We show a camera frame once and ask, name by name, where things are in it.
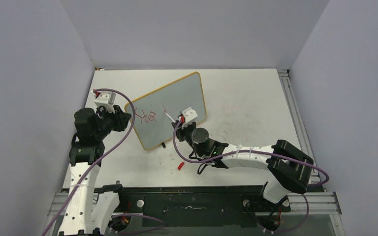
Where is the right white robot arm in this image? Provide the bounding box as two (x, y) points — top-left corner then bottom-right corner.
(171, 121), (314, 210)

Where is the aluminium frame rail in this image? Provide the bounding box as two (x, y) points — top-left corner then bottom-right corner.
(47, 191), (342, 216)

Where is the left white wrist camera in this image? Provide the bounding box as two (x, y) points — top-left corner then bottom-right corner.
(92, 91), (116, 113)

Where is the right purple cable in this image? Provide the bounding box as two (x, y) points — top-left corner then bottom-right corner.
(172, 122), (330, 187)

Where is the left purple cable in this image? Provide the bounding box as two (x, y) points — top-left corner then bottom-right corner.
(40, 88), (136, 236)

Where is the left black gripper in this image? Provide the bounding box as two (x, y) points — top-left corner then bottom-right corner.
(94, 104), (131, 140)

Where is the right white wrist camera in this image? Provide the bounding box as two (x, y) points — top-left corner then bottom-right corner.
(179, 107), (198, 128)

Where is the yellow framed whiteboard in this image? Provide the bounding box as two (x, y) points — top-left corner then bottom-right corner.
(125, 70), (207, 151)

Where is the red marker cap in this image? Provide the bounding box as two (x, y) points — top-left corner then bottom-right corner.
(177, 162), (185, 171)

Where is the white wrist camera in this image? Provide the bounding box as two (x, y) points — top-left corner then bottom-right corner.
(179, 107), (198, 128)
(92, 91), (116, 113)

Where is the purple cable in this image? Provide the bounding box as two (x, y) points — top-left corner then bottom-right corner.
(40, 88), (136, 236)
(172, 122), (330, 187)

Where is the aluminium side rail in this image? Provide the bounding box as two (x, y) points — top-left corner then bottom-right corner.
(277, 69), (314, 154)

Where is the red white marker pen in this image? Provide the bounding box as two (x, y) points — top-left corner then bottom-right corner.
(164, 112), (176, 123)

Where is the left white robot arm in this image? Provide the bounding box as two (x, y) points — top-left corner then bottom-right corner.
(58, 105), (135, 236)

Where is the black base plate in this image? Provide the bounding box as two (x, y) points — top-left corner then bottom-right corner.
(114, 185), (291, 227)

